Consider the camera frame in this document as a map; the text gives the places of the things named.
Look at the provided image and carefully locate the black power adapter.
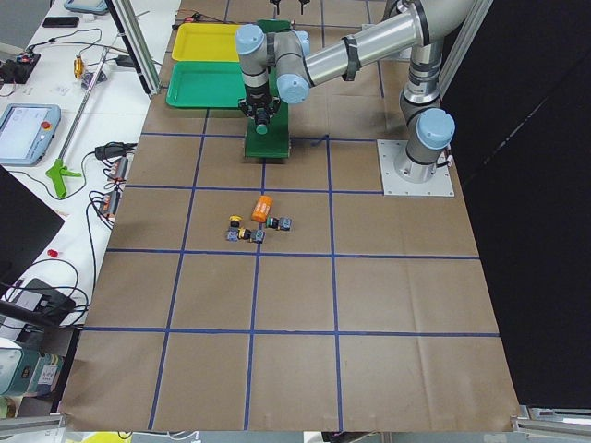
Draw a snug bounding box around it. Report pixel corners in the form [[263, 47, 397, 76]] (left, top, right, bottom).
[[94, 141, 137, 161]]

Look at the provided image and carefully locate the gold resistor block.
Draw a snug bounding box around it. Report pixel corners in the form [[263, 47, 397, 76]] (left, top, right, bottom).
[[73, 55, 85, 78]]

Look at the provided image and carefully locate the green handled reacher tool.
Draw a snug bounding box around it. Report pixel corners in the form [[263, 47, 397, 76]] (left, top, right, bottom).
[[45, 47, 109, 199]]

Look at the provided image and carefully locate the yellow push button switch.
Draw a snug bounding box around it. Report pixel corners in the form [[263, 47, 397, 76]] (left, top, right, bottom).
[[225, 215, 242, 242]]

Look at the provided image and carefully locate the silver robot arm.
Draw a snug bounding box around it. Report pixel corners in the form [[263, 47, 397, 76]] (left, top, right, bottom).
[[235, 1, 472, 159]]

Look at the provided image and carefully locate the green conveyor belt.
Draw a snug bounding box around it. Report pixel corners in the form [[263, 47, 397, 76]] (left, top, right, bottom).
[[239, 19, 291, 160]]

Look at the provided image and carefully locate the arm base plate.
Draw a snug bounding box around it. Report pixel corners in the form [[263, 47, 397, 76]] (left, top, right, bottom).
[[377, 139, 454, 198]]

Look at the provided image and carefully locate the green plastic tray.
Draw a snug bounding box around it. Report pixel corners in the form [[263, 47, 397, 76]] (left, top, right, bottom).
[[166, 61, 246, 109]]

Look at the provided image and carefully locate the aluminium frame post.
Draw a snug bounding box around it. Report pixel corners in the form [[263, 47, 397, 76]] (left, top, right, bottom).
[[105, 0, 161, 97]]

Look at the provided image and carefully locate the green push button switch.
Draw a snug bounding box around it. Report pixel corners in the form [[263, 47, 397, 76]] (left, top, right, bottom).
[[265, 216, 293, 232]]

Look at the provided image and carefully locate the yellow plastic tray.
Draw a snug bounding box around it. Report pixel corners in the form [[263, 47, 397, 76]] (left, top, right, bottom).
[[172, 23, 239, 62]]

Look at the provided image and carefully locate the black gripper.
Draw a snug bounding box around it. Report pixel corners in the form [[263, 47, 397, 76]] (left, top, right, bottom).
[[238, 85, 281, 120]]

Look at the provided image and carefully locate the teach pendant tablet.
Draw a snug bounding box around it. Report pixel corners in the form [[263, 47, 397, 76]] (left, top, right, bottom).
[[1, 103, 61, 166]]

